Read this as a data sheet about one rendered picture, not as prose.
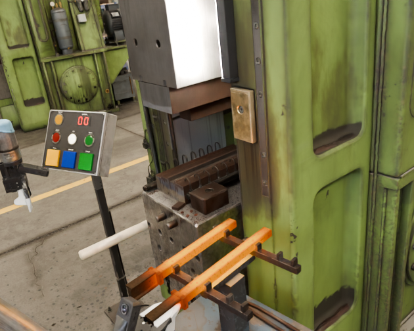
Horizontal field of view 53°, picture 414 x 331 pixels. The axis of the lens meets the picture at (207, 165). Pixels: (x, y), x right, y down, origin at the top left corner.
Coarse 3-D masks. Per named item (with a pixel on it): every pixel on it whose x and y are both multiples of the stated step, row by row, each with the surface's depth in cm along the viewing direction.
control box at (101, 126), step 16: (64, 112) 192; (80, 112) 188; (96, 112) 184; (48, 128) 196; (64, 128) 191; (80, 128) 187; (96, 128) 183; (112, 128) 186; (48, 144) 195; (64, 144) 190; (80, 144) 186; (96, 144) 182; (112, 144) 187; (96, 160) 181
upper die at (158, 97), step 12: (144, 84) 151; (204, 84) 148; (216, 84) 151; (228, 84) 155; (144, 96) 154; (156, 96) 147; (168, 96) 141; (180, 96) 143; (192, 96) 146; (204, 96) 149; (216, 96) 153; (228, 96) 156; (156, 108) 150; (168, 108) 144; (180, 108) 144
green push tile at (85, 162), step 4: (80, 156) 184; (84, 156) 183; (88, 156) 182; (92, 156) 181; (80, 160) 184; (84, 160) 183; (88, 160) 182; (92, 160) 181; (80, 164) 184; (84, 164) 183; (88, 164) 182; (92, 164) 182; (80, 168) 184; (84, 168) 183; (88, 168) 182
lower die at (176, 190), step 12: (204, 156) 181; (216, 156) 177; (180, 168) 170; (204, 168) 165; (228, 168) 166; (156, 180) 170; (168, 180) 162; (180, 180) 159; (192, 180) 158; (204, 180) 160; (180, 192) 157
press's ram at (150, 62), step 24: (120, 0) 145; (144, 0) 133; (168, 0) 125; (192, 0) 130; (144, 24) 138; (168, 24) 127; (192, 24) 132; (216, 24) 138; (144, 48) 143; (168, 48) 131; (192, 48) 135; (216, 48) 141; (144, 72) 149; (168, 72) 136; (192, 72) 137; (216, 72) 144
